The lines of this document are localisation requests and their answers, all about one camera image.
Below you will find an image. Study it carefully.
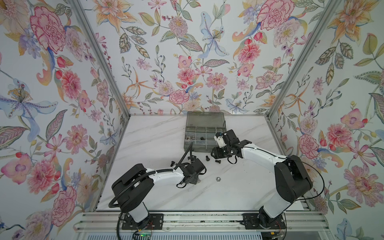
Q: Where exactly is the left aluminium corner post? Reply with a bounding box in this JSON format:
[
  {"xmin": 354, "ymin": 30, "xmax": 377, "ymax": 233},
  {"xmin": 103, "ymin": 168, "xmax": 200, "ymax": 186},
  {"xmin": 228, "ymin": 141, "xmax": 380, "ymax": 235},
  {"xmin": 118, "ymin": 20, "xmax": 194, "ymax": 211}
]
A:
[{"xmin": 69, "ymin": 0, "xmax": 131, "ymax": 120}]

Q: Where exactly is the grey plastic organizer box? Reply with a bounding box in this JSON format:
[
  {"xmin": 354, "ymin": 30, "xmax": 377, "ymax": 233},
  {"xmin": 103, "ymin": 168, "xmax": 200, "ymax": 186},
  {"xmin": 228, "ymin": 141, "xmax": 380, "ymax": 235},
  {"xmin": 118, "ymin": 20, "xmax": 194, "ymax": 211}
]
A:
[{"xmin": 184, "ymin": 112, "xmax": 227, "ymax": 153}]

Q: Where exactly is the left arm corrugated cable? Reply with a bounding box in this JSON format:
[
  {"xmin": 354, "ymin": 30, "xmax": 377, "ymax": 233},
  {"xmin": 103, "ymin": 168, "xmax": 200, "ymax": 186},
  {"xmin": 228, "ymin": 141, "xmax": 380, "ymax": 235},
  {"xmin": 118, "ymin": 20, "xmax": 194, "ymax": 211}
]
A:
[{"xmin": 107, "ymin": 142, "xmax": 194, "ymax": 208}]

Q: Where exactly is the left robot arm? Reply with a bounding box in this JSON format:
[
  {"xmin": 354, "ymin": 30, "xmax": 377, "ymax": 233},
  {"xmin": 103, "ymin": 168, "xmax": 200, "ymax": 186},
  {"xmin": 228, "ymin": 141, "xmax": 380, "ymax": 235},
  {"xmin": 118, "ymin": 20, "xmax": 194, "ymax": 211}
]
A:
[{"xmin": 108, "ymin": 159, "xmax": 207, "ymax": 226}]

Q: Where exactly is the aluminium corner post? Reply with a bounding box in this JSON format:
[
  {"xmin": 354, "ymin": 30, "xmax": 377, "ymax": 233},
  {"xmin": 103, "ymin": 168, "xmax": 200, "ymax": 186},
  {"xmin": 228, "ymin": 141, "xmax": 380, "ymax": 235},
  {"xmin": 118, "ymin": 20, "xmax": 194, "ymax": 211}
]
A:
[
  {"xmin": 266, "ymin": 0, "xmax": 339, "ymax": 120},
  {"xmin": 69, "ymin": 0, "xmax": 131, "ymax": 120}
]

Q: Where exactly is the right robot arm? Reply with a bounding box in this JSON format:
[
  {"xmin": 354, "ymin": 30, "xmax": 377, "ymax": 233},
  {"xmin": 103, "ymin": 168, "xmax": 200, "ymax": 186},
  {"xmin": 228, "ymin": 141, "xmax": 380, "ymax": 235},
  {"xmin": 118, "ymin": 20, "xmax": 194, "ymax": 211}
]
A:
[{"xmin": 211, "ymin": 130, "xmax": 313, "ymax": 228}]

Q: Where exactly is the aluminium mounting rail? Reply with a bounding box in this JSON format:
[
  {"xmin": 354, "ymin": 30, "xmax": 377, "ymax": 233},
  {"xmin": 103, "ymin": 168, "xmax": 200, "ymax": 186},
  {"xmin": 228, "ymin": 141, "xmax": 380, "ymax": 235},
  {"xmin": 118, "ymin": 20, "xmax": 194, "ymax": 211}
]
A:
[{"xmin": 74, "ymin": 211, "xmax": 329, "ymax": 233}]

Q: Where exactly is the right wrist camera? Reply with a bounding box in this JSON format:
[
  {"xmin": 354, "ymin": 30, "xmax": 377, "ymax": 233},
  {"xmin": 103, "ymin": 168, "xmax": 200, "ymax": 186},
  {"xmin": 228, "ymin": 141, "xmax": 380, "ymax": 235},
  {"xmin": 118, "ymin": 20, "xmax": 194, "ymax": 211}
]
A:
[{"xmin": 214, "ymin": 133, "xmax": 227, "ymax": 148}]

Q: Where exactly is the right aluminium corner post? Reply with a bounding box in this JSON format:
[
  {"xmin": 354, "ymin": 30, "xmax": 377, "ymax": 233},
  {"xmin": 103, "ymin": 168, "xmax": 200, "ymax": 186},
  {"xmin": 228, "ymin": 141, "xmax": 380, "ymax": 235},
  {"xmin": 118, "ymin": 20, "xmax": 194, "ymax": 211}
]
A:
[{"xmin": 266, "ymin": 0, "xmax": 339, "ymax": 120}]

